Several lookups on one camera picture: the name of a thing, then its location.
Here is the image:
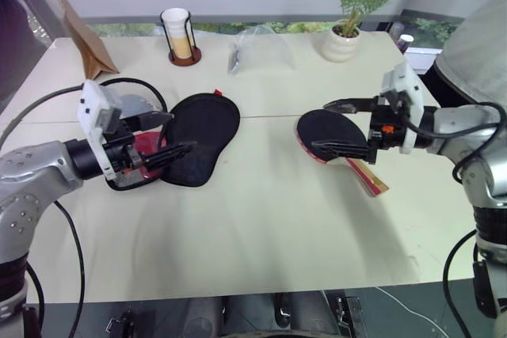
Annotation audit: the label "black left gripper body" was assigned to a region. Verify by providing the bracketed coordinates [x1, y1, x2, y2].
[103, 112, 147, 176]

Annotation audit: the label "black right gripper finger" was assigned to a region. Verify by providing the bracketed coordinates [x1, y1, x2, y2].
[311, 139, 372, 161]
[322, 97, 378, 115]

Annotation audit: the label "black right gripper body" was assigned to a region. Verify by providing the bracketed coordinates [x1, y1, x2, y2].
[367, 93, 410, 165]

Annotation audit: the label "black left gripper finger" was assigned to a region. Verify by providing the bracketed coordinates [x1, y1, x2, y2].
[142, 140, 198, 169]
[137, 110, 176, 131]

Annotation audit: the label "table tennis paddle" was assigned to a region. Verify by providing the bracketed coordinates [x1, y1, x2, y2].
[295, 109, 391, 199]

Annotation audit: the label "black and red paddle case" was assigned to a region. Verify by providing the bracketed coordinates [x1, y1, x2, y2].
[105, 88, 242, 192]

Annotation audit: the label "white ribbed plant pot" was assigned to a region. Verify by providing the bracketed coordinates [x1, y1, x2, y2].
[320, 23, 362, 63]

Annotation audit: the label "paper cups in holder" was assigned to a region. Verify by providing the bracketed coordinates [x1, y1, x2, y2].
[159, 9, 202, 66]

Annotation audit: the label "stack of paper cups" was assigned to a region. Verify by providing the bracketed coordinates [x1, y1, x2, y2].
[162, 8, 195, 58]

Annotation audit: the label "brown paper bag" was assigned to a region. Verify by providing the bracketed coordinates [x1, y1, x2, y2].
[29, 0, 120, 80]

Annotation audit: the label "clear plastic bag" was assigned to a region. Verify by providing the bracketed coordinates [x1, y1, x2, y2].
[227, 25, 297, 75]

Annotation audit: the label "bystander in dark purple clothing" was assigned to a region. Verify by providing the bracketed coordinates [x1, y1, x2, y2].
[0, 0, 48, 105]

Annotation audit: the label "black clamp with white clip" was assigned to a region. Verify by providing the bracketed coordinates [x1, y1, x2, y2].
[105, 307, 158, 338]

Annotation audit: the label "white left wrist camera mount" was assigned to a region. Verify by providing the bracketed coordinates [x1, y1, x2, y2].
[76, 79, 123, 181]

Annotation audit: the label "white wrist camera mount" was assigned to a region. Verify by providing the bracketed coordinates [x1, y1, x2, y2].
[76, 79, 123, 181]
[379, 60, 425, 156]

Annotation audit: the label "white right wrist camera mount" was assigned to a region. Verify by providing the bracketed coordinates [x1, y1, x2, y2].
[379, 60, 425, 156]

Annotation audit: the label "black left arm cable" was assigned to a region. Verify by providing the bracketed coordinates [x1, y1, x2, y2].
[0, 78, 170, 338]

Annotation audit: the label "black metal bracket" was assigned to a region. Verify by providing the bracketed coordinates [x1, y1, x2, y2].
[323, 290, 362, 335]

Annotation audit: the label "black hooked handle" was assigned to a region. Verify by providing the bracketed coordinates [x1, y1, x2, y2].
[274, 292, 295, 330]

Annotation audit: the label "thin white floor cable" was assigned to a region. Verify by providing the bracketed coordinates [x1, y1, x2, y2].
[374, 284, 445, 338]

